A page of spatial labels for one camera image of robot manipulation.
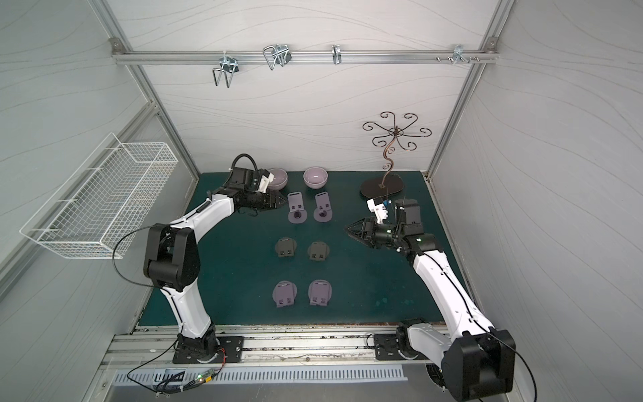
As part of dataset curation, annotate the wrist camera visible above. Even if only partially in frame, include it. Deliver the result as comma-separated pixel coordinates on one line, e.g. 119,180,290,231
256,169,275,194
367,197,388,224

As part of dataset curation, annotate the brown metal jewelry stand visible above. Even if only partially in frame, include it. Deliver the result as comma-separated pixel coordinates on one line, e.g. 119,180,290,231
360,111,433,199

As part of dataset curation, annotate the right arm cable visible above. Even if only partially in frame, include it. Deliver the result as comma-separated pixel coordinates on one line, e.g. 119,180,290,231
481,326,539,402

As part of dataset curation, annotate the left pink bowl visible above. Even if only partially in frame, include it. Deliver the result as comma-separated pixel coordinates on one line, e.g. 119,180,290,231
268,167,288,191

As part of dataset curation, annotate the white vent strip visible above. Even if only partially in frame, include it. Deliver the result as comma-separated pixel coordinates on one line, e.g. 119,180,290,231
112,364,408,387

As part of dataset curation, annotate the white wire basket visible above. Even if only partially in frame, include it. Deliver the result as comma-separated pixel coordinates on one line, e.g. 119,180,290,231
19,133,177,260

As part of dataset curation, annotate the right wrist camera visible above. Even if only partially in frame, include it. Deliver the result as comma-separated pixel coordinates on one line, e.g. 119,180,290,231
367,197,388,224

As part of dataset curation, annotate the pink bowl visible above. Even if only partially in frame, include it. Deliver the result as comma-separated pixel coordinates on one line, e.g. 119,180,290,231
303,167,328,189
268,167,288,191

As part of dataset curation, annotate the purple phone stand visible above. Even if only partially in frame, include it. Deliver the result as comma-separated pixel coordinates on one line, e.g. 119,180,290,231
272,281,297,308
314,192,333,223
287,192,307,224
308,280,333,307

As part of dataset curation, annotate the metal double hook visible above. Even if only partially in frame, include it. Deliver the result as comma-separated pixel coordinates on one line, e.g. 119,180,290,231
262,44,292,70
212,55,239,88

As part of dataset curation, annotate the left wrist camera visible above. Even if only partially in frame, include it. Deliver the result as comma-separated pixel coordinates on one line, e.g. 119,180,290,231
256,169,275,194

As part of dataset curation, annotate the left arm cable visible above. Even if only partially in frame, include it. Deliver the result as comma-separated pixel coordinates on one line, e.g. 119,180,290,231
111,224,157,290

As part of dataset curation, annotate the right pink bowl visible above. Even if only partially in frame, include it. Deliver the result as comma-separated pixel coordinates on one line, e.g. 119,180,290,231
303,167,328,189

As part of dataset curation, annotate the green table mat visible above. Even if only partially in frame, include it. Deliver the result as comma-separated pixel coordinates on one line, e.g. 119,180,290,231
199,172,441,325

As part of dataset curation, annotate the aluminium top rail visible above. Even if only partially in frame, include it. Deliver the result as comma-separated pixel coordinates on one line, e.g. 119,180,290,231
112,47,500,66

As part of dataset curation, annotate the small metal hook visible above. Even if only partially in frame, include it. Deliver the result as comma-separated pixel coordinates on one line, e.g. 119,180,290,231
331,45,342,65

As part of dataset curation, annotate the metal double hook middle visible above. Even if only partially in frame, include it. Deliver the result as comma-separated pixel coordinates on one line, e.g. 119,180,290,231
262,44,292,70

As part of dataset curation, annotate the metal hook right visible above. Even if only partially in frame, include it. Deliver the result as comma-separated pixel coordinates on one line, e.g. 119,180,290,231
435,45,480,65

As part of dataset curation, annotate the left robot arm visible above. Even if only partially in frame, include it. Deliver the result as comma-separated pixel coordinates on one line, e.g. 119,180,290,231
143,167,286,363

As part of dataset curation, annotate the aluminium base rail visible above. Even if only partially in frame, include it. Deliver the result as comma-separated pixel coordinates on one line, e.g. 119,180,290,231
99,324,513,372

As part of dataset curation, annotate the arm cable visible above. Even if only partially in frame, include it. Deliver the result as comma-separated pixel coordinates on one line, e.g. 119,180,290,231
111,224,157,290
481,326,539,402

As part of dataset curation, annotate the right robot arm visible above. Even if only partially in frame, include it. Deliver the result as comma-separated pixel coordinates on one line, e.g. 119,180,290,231
345,198,517,401

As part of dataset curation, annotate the metal double hook left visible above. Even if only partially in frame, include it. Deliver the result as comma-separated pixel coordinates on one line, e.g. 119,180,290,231
212,55,239,88

